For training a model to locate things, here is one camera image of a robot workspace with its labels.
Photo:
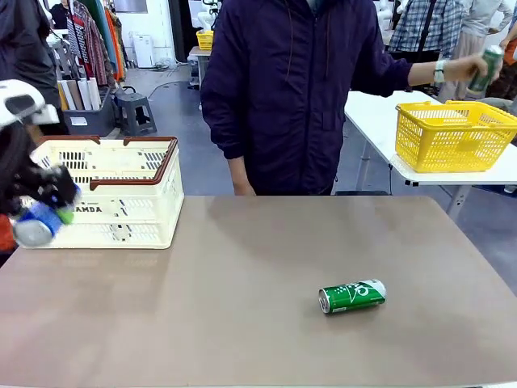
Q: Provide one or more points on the person in navy jacket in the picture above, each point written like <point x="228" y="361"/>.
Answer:
<point x="291" y="101"/>

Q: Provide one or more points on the teal hanging garment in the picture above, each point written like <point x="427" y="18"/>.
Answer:
<point x="101" y="24"/>

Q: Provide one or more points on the white floor appliance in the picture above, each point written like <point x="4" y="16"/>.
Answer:
<point x="143" y="50"/>

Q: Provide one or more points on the grey background table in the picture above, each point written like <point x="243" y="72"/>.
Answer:
<point x="198" y="54"/>

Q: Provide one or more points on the large yellow plastic basket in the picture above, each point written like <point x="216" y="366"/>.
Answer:
<point x="444" y="137"/>

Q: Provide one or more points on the yellow paper roll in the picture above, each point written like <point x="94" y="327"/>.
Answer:
<point x="63" y="99"/>

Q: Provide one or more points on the person's left forearm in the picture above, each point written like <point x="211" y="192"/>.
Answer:
<point x="422" y="72"/>

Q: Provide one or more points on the blue and silver can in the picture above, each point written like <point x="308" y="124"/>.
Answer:
<point x="36" y="230"/>

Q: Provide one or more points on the small yellow basket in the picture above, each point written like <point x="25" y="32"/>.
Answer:
<point x="205" y="40"/>

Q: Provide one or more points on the black panel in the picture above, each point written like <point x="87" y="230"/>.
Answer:
<point x="428" y="54"/>

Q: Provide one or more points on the orange hanging garment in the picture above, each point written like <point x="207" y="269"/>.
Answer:
<point x="115" y="48"/>

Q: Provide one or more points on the person's right hand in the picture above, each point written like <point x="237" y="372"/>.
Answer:
<point x="244" y="186"/>

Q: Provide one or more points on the person in beige trousers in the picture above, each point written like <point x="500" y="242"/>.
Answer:
<point x="458" y="91"/>

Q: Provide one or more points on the person in dark clothes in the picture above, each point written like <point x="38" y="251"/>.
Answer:
<point x="24" y="40"/>

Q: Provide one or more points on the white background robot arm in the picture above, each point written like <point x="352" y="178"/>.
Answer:
<point x="206" y="18"/>

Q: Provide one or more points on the grey storage bin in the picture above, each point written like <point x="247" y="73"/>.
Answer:
<point x="91" y="121"/>

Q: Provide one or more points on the person in black top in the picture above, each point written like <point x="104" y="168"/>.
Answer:
<point x="60" y="16"/>

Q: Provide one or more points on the person in plaid shirt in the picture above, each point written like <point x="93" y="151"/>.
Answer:
<point x="428" y="28"/>

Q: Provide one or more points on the brown paper roll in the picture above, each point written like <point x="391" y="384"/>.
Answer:
<point x="74" y="95"/>

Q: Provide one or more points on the person in camouflage trousers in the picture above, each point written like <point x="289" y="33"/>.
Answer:
<point x="505" y="81"/>

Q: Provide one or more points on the person's right forearm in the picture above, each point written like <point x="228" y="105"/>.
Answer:
<point x="238" y="165"/>

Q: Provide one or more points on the white paper roll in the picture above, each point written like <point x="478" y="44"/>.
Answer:
<point x="85" y="95"/>
<point x="94" y="93"/>

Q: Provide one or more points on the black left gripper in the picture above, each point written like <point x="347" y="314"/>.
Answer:
<point x="44" y="182"/>

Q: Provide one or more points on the white table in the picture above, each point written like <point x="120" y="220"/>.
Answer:
<point x="375" y="117"/>

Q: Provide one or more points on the striped patterned hanging garment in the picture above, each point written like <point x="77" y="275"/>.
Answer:
<point x="87" y="44"/>

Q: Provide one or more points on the person's left hand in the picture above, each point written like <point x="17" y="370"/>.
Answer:
<point x="460" y="68"/>

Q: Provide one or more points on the white wrist watch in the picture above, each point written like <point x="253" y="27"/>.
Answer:
<point x="439" y="72"/>

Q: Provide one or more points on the grey plastic stool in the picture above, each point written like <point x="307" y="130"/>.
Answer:
<point x="135" y="113"/>

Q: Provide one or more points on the grey green fabric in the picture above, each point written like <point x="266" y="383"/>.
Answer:
<point x="501" y="104"/>

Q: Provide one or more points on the green can with white end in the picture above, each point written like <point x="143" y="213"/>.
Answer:
<point x="351" y="297"/>

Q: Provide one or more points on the orange red object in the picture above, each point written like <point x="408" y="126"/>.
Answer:
<point x="6" y="234"/>

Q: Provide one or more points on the black stand pole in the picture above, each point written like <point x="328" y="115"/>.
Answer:
<point x="422" y="40"/>

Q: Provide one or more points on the dark green drink can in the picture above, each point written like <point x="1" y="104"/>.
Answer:
<point x="481" y="84"/>

